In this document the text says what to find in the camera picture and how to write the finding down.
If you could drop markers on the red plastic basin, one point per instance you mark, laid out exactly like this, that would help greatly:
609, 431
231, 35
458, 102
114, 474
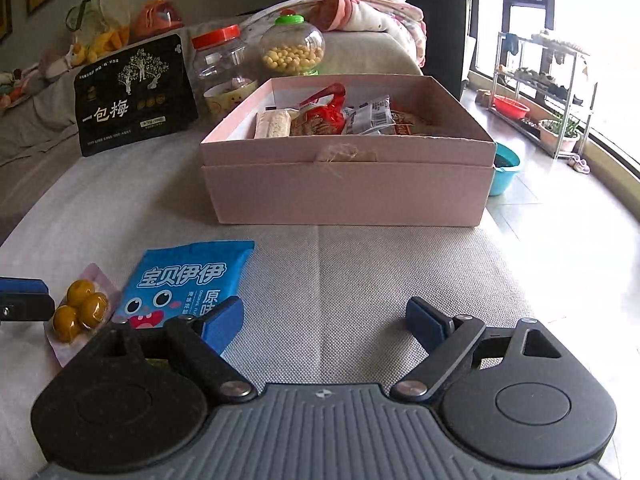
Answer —
510, 108

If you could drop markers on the white tablecloth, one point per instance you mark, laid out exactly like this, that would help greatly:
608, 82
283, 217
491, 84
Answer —
322, 303

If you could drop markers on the red lid clear jar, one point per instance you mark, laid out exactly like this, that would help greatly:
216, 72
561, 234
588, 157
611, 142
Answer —
224, 78

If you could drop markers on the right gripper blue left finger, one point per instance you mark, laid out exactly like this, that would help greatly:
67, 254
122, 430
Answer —
223, 323

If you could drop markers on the metal plant rack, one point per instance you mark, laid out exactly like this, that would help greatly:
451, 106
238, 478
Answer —
548, 75

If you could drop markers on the yellow plush toy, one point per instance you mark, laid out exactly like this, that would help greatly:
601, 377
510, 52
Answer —
104, 44

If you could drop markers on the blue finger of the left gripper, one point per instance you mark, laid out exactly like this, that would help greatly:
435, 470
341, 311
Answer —
30, 286

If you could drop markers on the yellow chestnuts vacuum pack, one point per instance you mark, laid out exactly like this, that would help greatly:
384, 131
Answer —
87, 306

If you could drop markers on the green lid bean jar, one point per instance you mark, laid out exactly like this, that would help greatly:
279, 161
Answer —
292, 47

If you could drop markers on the teal plastic basin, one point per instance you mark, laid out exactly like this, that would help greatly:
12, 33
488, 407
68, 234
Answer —
506, 167

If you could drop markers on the pink floral blanket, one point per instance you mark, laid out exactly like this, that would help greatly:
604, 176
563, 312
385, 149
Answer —
396, 18

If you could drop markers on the pink cardboard box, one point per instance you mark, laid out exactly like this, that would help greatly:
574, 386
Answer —
439, 179

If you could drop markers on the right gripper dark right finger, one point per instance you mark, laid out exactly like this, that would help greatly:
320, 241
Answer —
428, 325

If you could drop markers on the orange toy helmet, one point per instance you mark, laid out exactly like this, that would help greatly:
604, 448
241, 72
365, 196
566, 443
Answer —
155, 18

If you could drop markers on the black plum snack bag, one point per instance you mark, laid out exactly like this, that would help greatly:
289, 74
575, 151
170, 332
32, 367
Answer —
135, 94

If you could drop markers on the silver foil snack packet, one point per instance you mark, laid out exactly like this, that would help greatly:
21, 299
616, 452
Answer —
373, 117

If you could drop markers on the blue snack bag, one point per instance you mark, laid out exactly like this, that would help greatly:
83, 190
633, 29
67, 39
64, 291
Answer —
186, 280

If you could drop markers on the red white snack pouch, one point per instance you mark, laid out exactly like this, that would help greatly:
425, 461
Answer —
321, 114

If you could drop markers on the beige cracker bar packet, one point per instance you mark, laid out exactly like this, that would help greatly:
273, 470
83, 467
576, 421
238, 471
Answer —
271, 124

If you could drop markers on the potted plant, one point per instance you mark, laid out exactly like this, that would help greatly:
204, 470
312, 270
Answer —
559, 134

